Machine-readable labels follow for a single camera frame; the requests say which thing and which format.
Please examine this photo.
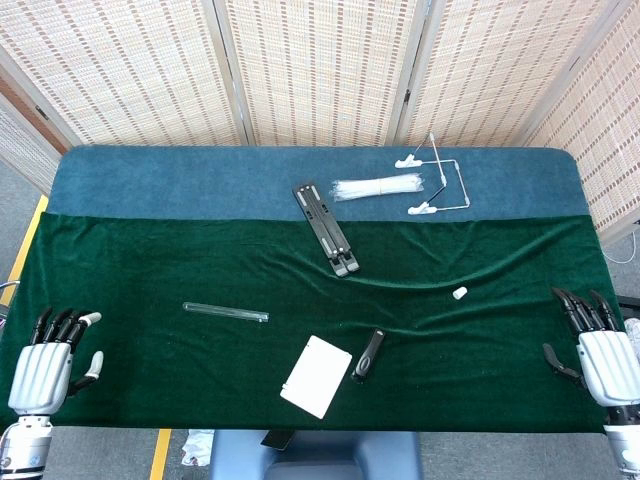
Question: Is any crumpled white paper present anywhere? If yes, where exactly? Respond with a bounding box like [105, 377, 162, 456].
[180, 428, 217, 467]

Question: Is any blue table cloth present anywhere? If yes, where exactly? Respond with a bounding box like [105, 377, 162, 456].
[47, 144, 591, 224]

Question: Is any black stapler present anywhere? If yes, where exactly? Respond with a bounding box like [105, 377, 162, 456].
[350, 327, 386, 384]

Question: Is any white flat plastic board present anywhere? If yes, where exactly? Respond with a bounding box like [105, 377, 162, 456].
[279, 334, 354, 420]

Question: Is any green velvet cloth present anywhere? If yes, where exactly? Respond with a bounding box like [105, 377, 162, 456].
[0, 212, 626, 434]

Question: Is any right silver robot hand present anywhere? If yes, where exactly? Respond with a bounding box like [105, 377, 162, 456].
[542, 287, 640, 407]

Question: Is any woven bamboo folding screen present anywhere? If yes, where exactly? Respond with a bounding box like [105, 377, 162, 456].
[0, 0, 640, 246]

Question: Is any white cable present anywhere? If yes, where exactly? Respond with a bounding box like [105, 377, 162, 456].
[603, 244, 637, 264]

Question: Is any clear glass test tube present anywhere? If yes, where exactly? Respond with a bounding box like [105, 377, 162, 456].
[182, 301, 270, 324]

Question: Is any black folding laptop stand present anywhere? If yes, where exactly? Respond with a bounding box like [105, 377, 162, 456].
[292, 183, 361, 278]

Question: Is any bundle of clear plastic straws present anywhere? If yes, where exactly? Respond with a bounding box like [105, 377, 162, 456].
[329, 172, 425, 202]

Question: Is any white wire frame stand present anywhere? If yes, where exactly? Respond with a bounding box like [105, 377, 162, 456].
[394, 132, 472, 216]

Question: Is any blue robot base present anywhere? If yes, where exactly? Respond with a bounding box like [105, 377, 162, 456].
[208, 429, 424, 480]

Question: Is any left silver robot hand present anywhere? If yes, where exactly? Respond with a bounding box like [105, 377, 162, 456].
[7, 306, 105, 416]

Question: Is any flat black object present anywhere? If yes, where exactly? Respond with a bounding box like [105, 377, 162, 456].
[259, 429, 297, 451]

